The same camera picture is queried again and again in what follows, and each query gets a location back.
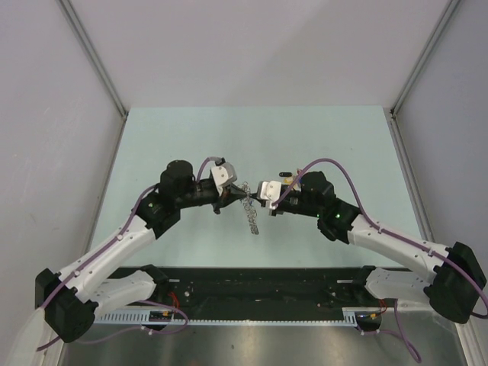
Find metal disc with keyrings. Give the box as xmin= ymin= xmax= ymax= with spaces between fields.
xmin=240 ymin=181 xmax=259 ymax=236

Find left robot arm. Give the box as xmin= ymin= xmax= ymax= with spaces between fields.
xmin=35 ymin=158 xmax=246 ymax=342

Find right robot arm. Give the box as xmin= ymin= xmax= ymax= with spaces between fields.
xmin=257 ymin=172 xmax=487 ymax=324

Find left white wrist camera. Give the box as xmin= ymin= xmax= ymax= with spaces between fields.
xmin=210 ymin=158 xmax=237 ymax=196

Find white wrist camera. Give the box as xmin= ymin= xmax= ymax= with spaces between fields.
xmin=210 ymin=158 xmax=237 ymax=196
xmin=256 ymin=181 xmax=282 ymax=210

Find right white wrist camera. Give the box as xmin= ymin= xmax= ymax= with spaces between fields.
xmin=256 ymin=181 xmax=282 ymax=210

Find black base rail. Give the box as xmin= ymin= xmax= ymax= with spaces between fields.
xmin=78 ymin=265 xmax=447 ymax=310

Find white cable duct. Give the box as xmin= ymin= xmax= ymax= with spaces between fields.
xmin=95 ymin=309 xmax=358 ymax=327

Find aluminium frame crossbar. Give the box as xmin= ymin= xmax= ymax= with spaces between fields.
xmin=392 ymin=297 xmax=470 ymax=313

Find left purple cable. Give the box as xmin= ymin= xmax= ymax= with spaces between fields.
xmin=36 ymin=156 xmax=224 ymax=352

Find left aluminium corner post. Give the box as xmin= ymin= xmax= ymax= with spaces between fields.
xmin=56 ymin=0 xmax=128 ymax=121

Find aluminium corner post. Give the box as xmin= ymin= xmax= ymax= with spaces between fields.
xmin=390 ymin=0 xmax=464 ymax=118
xmin=56 ymin=0 xmax=128 ymax=121

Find right aluminium corner post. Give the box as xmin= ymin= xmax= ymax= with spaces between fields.
xmin=390 ymin=0 xmax=464 ymax=118

